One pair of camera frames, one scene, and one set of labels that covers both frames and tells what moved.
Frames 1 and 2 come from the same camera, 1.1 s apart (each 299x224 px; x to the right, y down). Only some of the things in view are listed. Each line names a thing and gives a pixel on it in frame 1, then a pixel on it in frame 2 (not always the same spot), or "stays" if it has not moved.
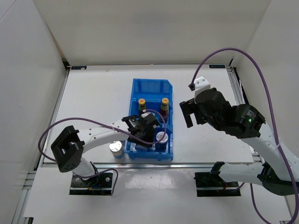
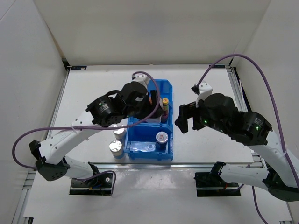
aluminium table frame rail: (241, 97) stays
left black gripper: (150, 135) → (149, 108)
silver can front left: (117, 149) stays
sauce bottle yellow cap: (164, 109) stays
